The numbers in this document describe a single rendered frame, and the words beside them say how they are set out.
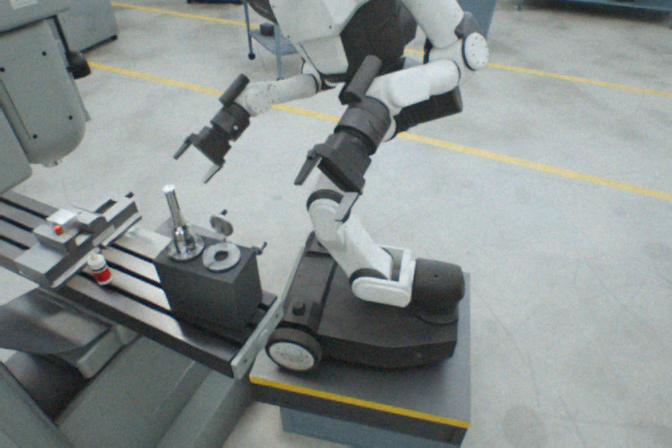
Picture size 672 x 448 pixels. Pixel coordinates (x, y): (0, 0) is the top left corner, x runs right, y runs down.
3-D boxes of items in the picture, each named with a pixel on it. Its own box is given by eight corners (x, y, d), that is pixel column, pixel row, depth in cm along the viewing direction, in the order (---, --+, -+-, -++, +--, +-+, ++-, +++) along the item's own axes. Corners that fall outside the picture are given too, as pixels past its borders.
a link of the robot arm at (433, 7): (451, 52, 112) (400, -21, 100) (498, 39, 102) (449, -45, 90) (434, 87, 108) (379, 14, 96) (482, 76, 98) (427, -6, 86)
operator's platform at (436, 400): (455, 326, 226) (470, 272, 201) (451, 470, 175) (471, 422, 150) (304, 299, 240) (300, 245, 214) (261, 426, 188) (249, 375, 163)
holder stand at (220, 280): (194, 276, 129) (178, 224, 117) (263, 296, 124) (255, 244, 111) (169, 309, 120) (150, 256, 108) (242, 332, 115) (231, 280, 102)
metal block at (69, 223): (69, 223, 135) (61, 208, 131) (83, 229, 133) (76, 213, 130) (54, 234, 131) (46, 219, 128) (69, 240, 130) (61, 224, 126)
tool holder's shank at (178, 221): (189, 223, 107) (179, 186, 100) (181, 231, 105) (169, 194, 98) (178, 220, 108) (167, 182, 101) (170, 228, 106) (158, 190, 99)
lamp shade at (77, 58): (97, 69, 119) (89, 46, 115) (80, 80, 114) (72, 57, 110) (72, 67, 120) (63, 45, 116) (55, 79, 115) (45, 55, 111)
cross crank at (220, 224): (218, 225, 200) (214, 204, 192) (240, 232, 196) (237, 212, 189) (195, 248, 189) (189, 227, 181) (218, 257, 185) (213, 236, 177)
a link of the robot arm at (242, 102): (234, 128, 131) (258, 100, 133) (252, 135, 123) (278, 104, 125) (207, 101, 123) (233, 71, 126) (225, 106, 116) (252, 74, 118)
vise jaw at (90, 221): (78, 211, 141) (73, 201, 138) (107, 221, 137) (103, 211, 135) (62, 222, 137) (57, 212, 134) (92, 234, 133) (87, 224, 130)
